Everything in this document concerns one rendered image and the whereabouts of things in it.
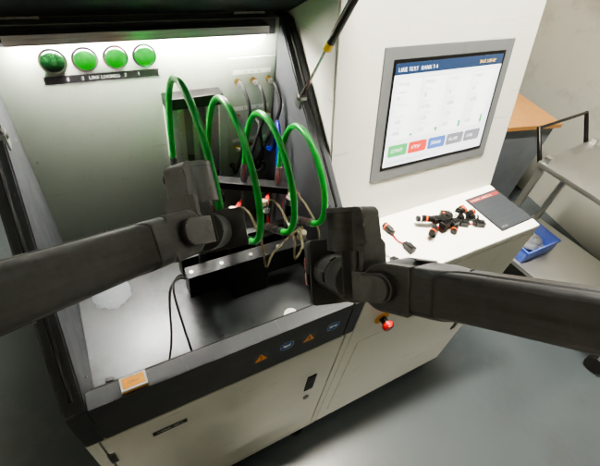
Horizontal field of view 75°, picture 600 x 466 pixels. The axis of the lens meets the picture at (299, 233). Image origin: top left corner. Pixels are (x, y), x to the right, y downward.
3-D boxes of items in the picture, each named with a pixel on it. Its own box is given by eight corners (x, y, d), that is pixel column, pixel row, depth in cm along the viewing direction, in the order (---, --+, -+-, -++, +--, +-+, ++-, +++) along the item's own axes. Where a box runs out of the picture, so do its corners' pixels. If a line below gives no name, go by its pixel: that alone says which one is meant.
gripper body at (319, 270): (344, 237, 63) (361, 239, 56) (348, 299, 64) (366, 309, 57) (305, 240, 62) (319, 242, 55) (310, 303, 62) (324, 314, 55)
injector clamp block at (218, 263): (192, 312, 105) (188, 278, 94) (181, 285, 111) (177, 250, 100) (302, 275, 119) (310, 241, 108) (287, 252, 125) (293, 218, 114)
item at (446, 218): (433, 247, 113) (440, 233, 110) (410, 223, 120) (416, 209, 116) (486, 227, 123) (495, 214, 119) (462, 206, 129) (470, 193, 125)
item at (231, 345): (105, 439, 85) (86, 411, 74) (102, 420, 87) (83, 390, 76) (341, 336, 110) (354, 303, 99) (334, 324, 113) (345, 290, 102)
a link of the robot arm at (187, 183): (136, 259, 50) (189, 246, 46) (115, 170, 50) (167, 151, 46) (195, 246, 61) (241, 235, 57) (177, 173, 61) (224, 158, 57)
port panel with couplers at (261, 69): (232, 168, 116) (232, 63, 94) (227, 162, 118) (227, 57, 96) (271, 160, 121) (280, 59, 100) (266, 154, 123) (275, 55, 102)
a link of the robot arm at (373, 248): (388, 306, 44) (426, 293, 50) (384, 202, 43) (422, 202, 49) (312, 295, 52) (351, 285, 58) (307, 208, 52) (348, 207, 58)
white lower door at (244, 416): (146, 509, 132) (98, 446, 84) (144, 502, 134) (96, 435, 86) (311, 423, 159) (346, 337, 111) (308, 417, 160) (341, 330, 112)
